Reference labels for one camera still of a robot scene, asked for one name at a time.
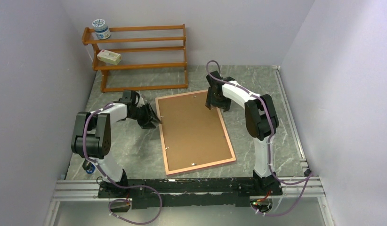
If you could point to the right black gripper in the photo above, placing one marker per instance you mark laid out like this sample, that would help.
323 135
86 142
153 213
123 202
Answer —
210 101

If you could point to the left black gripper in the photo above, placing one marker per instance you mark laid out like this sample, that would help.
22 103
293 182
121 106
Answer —
149 117

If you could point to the brown cardboard backing board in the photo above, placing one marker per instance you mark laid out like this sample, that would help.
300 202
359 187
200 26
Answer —
193 134

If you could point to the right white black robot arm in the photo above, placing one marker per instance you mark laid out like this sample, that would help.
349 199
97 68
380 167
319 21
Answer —
260 118

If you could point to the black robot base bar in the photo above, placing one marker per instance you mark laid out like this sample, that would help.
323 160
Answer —
180 192

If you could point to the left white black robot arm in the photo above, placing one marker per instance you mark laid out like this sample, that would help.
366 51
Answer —
91 138

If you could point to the wooden three-tier shelf rack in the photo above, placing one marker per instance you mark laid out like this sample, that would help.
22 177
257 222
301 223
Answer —
140 47

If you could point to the small white carton box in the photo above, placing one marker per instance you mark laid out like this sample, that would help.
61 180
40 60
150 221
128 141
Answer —
109 57

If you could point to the blue black stapler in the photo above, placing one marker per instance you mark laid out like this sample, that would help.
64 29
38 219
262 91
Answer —
88 167

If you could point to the white blue-lidded jar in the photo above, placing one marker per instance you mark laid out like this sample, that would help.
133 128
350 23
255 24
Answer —
101 29

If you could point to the aluminium rail frame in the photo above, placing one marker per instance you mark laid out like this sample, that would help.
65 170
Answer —
195 142

